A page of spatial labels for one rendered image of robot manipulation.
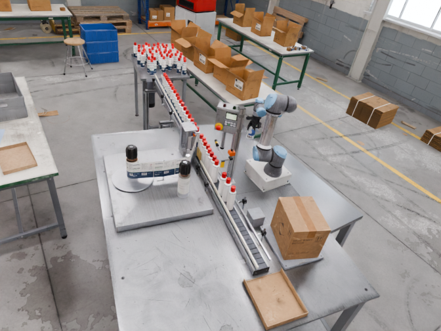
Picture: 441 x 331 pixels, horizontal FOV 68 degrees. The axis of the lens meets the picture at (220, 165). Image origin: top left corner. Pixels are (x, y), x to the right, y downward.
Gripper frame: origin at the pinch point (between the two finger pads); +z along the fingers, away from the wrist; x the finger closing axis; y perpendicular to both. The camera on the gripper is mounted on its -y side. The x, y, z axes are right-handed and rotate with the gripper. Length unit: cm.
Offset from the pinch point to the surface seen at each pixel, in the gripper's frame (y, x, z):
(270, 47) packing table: -255, 233, 21
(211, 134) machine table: -33.5, -20.3, 16.8
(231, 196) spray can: 66, -65, -1
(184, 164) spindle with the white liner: 39, -89, -18
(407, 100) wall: -103, 487, 91
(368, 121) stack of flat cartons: -75, 328, 92
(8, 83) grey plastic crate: -183, -178, 9
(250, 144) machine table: -3.8, 5.7, 16.8
